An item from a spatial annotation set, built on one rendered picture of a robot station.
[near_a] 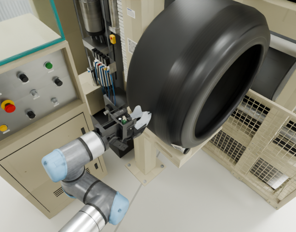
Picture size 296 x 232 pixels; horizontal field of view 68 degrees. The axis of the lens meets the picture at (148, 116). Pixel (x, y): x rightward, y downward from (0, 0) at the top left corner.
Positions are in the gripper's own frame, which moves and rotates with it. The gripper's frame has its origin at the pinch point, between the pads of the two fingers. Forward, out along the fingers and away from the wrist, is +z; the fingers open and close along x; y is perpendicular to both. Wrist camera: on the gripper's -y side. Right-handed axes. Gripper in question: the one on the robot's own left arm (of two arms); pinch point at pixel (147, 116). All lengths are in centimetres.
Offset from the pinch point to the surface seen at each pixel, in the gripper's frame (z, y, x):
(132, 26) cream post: 21.1, 14.1, 34.3
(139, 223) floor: 6, -121, 2
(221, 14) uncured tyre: 23.0, 30.6, -3.6
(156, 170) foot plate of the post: 46, -115, 25
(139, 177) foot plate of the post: 31, -117, 29
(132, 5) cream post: 20.2, 22.6, 33.6
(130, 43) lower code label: 22.1, 4.8, 36.3
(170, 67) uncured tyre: 5.9, 18.0, -1.5
